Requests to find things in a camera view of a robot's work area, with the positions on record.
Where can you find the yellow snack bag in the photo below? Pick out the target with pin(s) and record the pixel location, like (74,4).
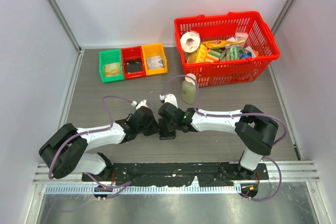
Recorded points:
(213,44)

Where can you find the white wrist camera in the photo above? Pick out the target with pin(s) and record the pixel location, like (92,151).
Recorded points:
(140,104)
(169,98)

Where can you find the black cards in red bin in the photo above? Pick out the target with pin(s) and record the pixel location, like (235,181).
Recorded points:
(133,65)

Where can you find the red plastic bin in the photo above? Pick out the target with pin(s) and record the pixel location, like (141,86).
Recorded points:
(132,53)

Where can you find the green packaged item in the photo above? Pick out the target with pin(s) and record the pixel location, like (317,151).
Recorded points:
(232,53)

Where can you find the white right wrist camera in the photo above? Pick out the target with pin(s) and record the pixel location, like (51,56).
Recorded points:
(169,98)

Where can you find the yellow green sponge pack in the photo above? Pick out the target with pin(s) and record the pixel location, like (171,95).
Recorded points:
(205,54)

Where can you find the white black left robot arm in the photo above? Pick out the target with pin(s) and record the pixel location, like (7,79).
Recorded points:
(66,152)

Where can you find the white slotted cable duct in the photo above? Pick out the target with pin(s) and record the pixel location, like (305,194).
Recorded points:
(63,189)

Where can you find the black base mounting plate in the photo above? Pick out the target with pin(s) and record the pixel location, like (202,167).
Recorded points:
(208,174)

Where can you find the white toilet paper roll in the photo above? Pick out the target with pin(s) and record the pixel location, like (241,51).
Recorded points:
(190,41)

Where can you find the gold cards in green bin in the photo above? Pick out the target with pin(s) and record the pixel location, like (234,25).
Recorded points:
(112,69)

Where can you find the yellow plastic bin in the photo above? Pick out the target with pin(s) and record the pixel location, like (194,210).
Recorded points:
(151,50)

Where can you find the green plastic bin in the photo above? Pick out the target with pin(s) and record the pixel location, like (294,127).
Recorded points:
(110,56)

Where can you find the white pink carton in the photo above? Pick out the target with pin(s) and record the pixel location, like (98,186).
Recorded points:
(239,36)

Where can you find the green liquid soap bottle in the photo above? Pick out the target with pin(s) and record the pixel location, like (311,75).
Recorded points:
(189,90)

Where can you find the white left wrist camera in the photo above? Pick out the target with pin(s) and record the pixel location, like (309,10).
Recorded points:
(140,104)

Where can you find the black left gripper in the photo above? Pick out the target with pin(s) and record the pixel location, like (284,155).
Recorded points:
(155,127)

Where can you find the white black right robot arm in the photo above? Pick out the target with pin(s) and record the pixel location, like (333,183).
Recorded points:
(254,128)

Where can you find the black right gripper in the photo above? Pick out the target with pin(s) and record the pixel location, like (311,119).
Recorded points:
(170,128)

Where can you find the white cards in yellow bin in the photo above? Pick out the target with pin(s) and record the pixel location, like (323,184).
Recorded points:
(155,62)

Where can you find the red shopping basket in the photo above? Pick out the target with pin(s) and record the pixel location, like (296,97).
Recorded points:
(221,27)

